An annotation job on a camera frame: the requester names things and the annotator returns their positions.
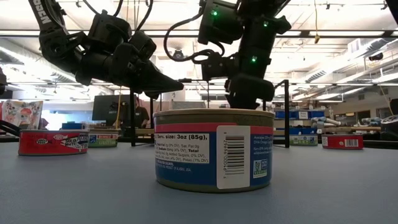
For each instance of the green tuna can silver lid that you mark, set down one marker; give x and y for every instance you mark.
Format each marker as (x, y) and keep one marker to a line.
(304, 140)
(104, 141)

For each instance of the person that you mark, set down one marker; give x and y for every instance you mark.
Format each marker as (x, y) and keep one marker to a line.
(141, 115)

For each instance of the red tuna can silver lid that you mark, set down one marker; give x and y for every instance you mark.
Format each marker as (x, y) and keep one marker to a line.
(46, 146)
(337, 143)

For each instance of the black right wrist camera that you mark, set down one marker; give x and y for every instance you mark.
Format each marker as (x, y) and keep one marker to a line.
(217, 67)

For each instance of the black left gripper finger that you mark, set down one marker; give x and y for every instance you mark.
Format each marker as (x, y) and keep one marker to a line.
(163, 83)

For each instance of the white round column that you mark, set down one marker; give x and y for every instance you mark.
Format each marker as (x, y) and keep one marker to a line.
(174, 99)

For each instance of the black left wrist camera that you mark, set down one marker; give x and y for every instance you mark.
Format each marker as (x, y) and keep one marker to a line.
(143, 43)

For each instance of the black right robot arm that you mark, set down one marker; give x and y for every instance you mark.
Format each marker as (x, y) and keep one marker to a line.
(261, 37)

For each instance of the floral printed panel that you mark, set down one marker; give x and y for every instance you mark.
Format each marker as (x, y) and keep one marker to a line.
(21, 113)

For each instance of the black computer monitor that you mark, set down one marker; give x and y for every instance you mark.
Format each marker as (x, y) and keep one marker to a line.
(105, 107)

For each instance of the wooden workbench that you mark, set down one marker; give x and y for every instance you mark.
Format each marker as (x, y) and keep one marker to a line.
(357, 128)

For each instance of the wooden shelf with black frame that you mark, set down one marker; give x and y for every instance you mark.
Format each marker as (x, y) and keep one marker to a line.
(286, 124)

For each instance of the blue storage bin rack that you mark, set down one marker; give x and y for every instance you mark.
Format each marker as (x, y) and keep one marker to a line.
(311, 114)

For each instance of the black overhead camera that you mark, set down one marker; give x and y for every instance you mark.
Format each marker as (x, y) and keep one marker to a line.
(178, 55)

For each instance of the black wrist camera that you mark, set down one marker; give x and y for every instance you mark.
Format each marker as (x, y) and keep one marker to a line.
(217, 67)
(143, 43)

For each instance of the blue table mat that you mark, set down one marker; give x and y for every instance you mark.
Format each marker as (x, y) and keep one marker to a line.
(93, 193)

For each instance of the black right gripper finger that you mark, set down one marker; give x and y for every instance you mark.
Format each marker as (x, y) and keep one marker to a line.
(244, 104)

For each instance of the blue salmon can gold lid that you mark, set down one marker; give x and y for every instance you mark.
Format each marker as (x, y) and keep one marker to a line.
(186, 168)

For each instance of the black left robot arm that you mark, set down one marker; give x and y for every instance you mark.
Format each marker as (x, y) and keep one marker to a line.
(59, 48)

